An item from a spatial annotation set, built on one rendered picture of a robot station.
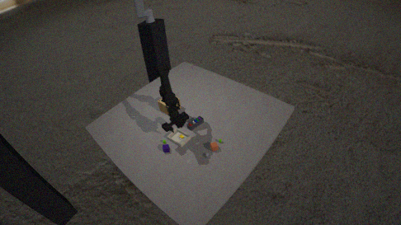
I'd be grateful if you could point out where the purple cube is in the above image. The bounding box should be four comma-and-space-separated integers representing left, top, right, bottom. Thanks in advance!
163, 144, 170, 153

